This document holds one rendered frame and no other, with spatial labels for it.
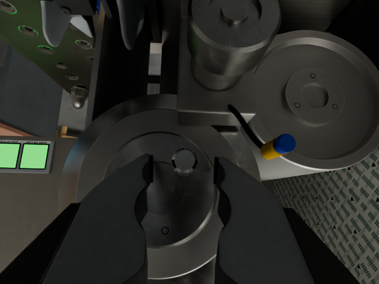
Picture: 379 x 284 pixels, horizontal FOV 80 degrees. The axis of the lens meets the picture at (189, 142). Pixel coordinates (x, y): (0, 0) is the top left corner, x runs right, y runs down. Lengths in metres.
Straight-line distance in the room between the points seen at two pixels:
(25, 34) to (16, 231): 0.37
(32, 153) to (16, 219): 0.14
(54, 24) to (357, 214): 0.31
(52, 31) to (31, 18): 0.19
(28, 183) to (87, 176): 0.42
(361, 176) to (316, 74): 0.10
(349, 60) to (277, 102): 0.08
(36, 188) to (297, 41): 0.53
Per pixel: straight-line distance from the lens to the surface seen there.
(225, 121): 0.16
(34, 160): 0.58
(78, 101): 0.57
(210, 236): 0.16
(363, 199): 0.26
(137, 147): 0.16
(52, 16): 0.22
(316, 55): 0.24
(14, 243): 0.60
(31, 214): 0.58
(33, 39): 0.45
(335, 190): 0.29
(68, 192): 0.19
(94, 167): 0.17
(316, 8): 0.56
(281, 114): 0.20
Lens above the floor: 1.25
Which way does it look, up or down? 13 degrees down
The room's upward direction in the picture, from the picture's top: 179 degrees counter-clockwise
